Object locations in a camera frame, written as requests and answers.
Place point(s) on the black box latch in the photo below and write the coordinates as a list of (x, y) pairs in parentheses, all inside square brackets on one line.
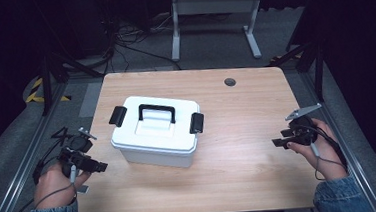
[(197, 122), (118, 116)]

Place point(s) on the person's left hand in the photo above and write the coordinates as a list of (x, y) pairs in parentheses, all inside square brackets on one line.
[(53, 187)]

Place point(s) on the aluminium floor rail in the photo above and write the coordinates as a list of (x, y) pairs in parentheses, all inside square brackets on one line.
[(357, 171), (23, 164)]

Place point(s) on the yellow black hazard tape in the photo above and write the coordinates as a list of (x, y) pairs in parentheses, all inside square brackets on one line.
[(31, 96)]

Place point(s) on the person's right hand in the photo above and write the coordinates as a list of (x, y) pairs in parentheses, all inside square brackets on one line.
[(328, 163)]

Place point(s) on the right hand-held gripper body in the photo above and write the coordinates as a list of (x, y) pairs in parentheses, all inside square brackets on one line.
[(303, 131)]

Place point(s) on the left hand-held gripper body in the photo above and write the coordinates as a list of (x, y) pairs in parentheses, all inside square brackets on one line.
[(79, 156)]

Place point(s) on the white metal stand frame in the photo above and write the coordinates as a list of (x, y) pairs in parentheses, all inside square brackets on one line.
[(215, 5)]

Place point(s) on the white plastic storage box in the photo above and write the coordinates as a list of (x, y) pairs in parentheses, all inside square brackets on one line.
[(152, 157)]

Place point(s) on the black tripod stand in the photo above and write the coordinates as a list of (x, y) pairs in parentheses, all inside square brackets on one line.
[(319, 73), (46, 89)]

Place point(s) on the white box lid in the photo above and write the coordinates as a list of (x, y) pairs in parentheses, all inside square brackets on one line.
[(128, 137)]

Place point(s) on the dark curtain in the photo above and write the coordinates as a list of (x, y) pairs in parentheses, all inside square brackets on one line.
[(1, 49), (363, 57)]

